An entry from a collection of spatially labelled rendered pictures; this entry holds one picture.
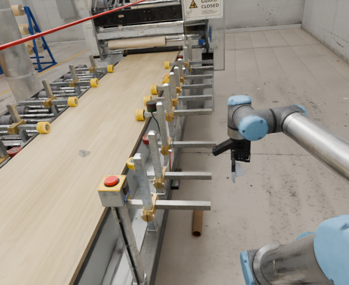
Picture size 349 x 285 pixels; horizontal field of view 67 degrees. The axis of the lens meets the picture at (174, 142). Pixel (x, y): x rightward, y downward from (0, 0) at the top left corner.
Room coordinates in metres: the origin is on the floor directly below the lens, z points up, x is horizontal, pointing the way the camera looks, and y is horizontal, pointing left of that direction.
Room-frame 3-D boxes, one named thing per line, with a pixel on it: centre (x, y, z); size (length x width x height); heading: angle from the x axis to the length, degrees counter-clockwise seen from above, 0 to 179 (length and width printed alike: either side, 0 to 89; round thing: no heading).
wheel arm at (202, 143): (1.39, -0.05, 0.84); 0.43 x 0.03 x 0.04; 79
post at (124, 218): (0.62, 0.20, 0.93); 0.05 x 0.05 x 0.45; 79
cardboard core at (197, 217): (1.51, -0.12, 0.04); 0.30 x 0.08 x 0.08; 169
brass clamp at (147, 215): (0.90, 0.15, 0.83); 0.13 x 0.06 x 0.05; 169
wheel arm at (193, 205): (0.91, 0.08, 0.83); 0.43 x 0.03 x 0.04; 79
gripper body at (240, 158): (0.94, -0.28, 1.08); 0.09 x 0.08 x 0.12; 76
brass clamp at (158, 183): (1.15, 0.10, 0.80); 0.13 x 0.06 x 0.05; 169
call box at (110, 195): (0.62, 0.20, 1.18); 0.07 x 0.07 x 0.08; 79
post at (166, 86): (1.62, 0.01, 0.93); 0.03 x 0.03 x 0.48; 79
